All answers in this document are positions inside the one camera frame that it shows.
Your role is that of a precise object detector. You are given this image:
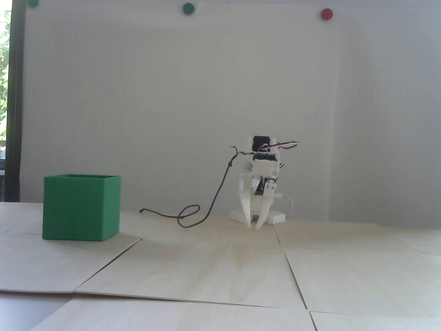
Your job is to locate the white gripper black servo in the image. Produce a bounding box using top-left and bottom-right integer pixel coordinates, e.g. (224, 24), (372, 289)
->
(238, 174), (278, 230)

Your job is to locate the white ribbed robot base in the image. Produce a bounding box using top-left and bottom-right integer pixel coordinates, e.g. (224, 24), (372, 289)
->
(230, 209), (287, 227)

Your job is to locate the green open box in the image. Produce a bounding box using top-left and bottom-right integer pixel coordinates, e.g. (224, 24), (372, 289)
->
(42, 174), (122, 241)

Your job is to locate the large white backdrop board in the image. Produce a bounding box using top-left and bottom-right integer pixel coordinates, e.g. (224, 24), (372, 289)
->
(20, 3), (342, 221)

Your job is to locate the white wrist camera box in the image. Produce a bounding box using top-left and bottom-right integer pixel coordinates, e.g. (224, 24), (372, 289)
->
(252, 154), (279, 177)

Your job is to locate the white power cable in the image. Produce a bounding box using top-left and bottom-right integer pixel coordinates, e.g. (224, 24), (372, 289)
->
(275, 194), (294, 220)

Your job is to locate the thin black camera cable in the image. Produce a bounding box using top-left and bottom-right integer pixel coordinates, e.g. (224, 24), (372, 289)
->
(139, 146), (256, 229)

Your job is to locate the red white servo wire loop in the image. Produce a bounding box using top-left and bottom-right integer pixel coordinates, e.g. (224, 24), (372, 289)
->
(258, 140), (299, 152)

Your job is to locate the dark window frame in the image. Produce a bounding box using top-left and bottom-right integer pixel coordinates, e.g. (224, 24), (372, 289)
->
(7, 0), (28, 203)

